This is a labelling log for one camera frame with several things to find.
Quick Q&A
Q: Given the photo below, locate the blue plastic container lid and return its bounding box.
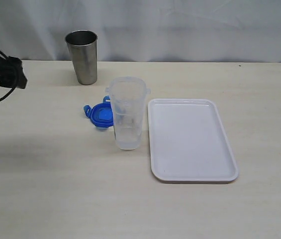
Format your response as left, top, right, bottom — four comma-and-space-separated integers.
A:
83, 96, 113, 130

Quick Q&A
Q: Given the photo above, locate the clear plastic tall container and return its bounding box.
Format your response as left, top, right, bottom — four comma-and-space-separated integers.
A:
105, 76, 151, 150

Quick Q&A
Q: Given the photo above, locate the stainless steel tumbler cup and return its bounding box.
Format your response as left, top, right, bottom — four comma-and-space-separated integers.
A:
65, 30, 97, 85

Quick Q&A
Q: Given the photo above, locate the white rectangular plastic tray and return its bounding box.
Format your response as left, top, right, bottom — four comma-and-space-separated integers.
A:
148, 99, 239, 183

